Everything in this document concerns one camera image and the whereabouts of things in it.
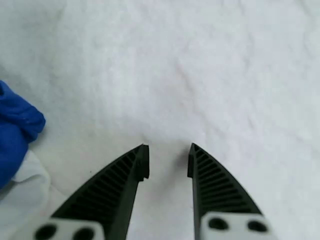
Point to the white shirt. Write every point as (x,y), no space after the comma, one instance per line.
(22,200)

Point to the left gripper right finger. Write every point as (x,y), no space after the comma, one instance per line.
(215,190)

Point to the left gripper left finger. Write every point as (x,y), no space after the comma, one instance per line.
(110,195)

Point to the blue shirt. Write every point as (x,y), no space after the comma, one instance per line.
(15,130)

